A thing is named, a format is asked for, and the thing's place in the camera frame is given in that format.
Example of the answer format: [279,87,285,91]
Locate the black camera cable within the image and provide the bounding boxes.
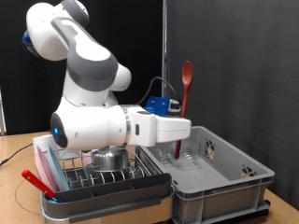
[136,76,183,110]

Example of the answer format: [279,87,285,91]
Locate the grey backdrop curtain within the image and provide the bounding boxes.
[166,0,299,211]

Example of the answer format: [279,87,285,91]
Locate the steel bowl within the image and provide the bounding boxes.
[91,147,130,173]

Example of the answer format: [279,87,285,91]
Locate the blue handled utensil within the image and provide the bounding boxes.
[48,195,64,204]

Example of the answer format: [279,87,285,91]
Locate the light blue plate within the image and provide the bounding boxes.
[46,144,71,191]

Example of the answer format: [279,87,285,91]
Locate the grey plastic crate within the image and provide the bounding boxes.
[138,125,276,224]

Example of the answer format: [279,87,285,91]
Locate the red handled utensil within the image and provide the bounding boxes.
[21,169,57,199]

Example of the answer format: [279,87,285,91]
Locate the vertical metal pole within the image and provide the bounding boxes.
[160,0,169,99]

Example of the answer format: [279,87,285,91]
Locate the white box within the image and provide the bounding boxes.
[32,133,82,161]

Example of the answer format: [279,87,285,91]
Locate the pink plate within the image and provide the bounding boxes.
[36,146,60,194]

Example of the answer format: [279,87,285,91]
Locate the black backdrop curtain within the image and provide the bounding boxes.
[0,0,166,136]

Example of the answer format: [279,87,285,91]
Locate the thin wire loop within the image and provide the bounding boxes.
[13,178,43,217]

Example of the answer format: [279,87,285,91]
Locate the clear wine glass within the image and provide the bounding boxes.
[155,141,201,170]

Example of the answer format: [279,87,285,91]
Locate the chrome wire dish rack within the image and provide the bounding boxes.
[54,146,163,192]

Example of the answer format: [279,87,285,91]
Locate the grey metal frame bar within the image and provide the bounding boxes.
[0,87,7,136]

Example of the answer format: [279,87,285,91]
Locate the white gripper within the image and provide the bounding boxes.
[154,116,192,144]

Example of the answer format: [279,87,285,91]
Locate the blue cable clip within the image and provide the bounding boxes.
[21,32,32,48]

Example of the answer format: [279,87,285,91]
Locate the black hanging arm cable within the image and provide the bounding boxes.
[0,143,34,166]

